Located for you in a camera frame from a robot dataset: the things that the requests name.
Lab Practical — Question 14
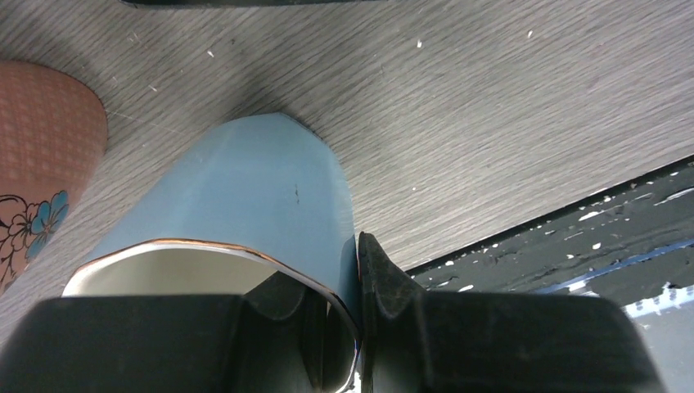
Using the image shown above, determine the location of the black wire dish rack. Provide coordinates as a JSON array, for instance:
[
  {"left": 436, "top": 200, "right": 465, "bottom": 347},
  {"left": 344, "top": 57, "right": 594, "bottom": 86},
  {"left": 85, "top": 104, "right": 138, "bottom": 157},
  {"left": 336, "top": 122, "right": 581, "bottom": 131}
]
[{"left": 122, "top": 0, "right": 361, "bottom": 9}]

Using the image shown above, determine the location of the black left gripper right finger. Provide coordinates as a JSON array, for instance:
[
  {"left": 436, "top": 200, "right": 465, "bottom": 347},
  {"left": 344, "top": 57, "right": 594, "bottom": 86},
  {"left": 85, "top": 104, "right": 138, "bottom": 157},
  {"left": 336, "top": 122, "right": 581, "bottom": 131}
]
[{"left": 358, "top": 233, "right": 665, "bottom": 392}]

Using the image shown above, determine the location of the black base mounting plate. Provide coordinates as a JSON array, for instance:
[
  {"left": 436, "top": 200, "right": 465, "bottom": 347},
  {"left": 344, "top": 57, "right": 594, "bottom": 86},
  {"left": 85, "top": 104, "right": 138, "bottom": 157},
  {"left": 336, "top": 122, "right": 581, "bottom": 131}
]
[{"left": 409, "top": 157, "right": 693, "bottom": 292}]

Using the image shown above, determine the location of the light blue mug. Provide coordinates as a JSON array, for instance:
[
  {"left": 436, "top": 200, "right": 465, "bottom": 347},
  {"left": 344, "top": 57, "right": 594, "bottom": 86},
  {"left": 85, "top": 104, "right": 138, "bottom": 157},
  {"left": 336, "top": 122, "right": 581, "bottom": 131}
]
[{"left": 63, "top": 114, "right": 359, "bottom": 392}]

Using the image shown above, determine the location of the salmon pink mug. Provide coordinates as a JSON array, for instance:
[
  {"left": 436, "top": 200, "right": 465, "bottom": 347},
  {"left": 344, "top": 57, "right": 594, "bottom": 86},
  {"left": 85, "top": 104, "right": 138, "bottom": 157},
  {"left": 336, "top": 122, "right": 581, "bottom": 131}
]
[{"left": 1, "top": 61, "right": 108, "bottom": 292}]

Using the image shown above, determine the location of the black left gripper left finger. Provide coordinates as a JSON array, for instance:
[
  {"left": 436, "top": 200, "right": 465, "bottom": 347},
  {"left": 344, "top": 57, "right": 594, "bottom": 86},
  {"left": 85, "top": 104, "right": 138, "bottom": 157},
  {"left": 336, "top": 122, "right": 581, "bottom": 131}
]
[{"left": 1, "top": 273, "right": 327, "bottom": 392}]

